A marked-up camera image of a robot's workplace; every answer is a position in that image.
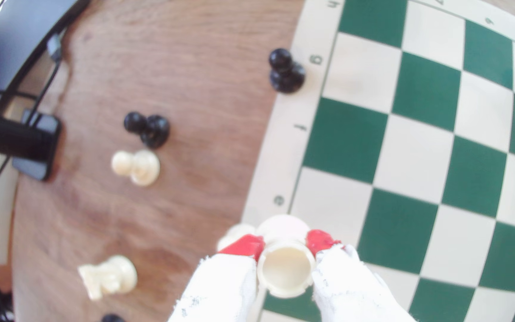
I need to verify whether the black pawn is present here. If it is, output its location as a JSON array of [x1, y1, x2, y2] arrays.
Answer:
[[268, 48, 306, 95], [123, 111, 171, 150]]

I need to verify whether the white knight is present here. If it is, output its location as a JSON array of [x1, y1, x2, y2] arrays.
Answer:
[[78, 255, 138, 301]]

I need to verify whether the black stand base plate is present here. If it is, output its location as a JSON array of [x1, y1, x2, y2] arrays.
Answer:
[[13, 109, 62, 182]]

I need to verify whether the green and white chess mat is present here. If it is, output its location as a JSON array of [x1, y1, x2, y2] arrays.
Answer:
[[240, 0, 515, 322]]

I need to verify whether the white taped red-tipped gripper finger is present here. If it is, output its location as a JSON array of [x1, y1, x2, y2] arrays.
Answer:
[[306, 229, 418, 322], [168, 234, 266, 322]]

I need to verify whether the white rook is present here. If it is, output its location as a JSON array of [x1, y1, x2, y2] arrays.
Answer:
[[256, 214, 316, 299]]

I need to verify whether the large black device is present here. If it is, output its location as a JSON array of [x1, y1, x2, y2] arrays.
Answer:
[[0, 0, 92, 114]]

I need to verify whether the white pawn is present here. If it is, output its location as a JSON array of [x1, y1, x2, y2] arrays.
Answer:
[[111, 149, 161, 187], [216, 223, 258, 252]]

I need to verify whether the thin black cable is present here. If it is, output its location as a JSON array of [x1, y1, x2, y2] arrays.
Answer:
[[0, 33, 64, 208]]

